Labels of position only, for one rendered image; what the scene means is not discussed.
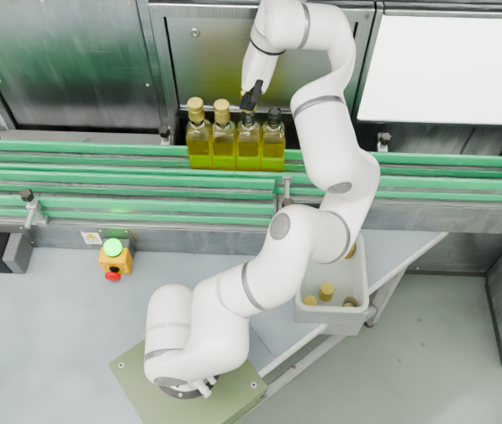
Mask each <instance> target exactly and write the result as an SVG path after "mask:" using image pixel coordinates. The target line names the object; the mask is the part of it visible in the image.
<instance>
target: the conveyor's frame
mask: <svg viewBox="0 0 502 424"><path fill-rule="evenodd" d="M289 198H290V199H292V200H293V202H294V203H295V204H305V205H308V206H311V207H314V208H316V209H319V208H320V205H321V203H322V200H323V198H324V197H321V196H320V197H314V196H307V194H306V196H292V194H291V196H289ZM36 219H37V218H33V220H32V223H31V226H30V228H29V229H26V230H27V231H28V233H29V234H30V235H31V236H32V238H33V239H34V241H35V242H36V244H37V245H38V247H50V248H73V249H96V250H101V247H102V243H103V242H102V240H101V238H100V236H99V234H98V232H97V230H96V228H110V229H129V231H130V234H131V235H132V238H133V240H134V243H135V246H136V249H137V251H141V252H185V253H208V254H230V255H253V256H257V255H258V254H259V253H260V252H261V250H262V248H263V246H264V243H265V240H266V237H267V230H268V227H269V226H262V225H261V226H251V225H216V224H215V223H214V225H205V224H200V222H199V224H185V222H184V224H182V223H170V221H169V223H159V222H155V221H154V222H140V221H139V222H135V221H112V220H109V219H108V220H94V219H93V220H79V219H78V220H66V219H50V221H53V222H52V225H48V227H46V226H37V225H36V223H35V221H36ZM26 220H27V218H19V217H4V216H3V217H0V225H23V226H25V223H26ZM361 229H378V230H401V231H447V232H470V233H494V234H502V203H485V202H484V203H483V202H458V201H441V200H440V201H434V200H410V199H381V197H380V199H373V202H372V204H371V206H370V208H369V211H368V212H367V215H366V218H365V220H364V221H363V224H362V227H361Z"/></svg>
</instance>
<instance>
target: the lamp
mask: <svg viewBox="0 0 502 424"><path fill-rule="evenodd" d="M103 249H104V251H105V253H106V255H107V256H108V257H117V256H119V255H120V254H121V253H122V251H123V247H122V244H121V243H120V241H119V240H117V239H109V240H107V241H106V242H105V243H104V246H103Z"/></svg>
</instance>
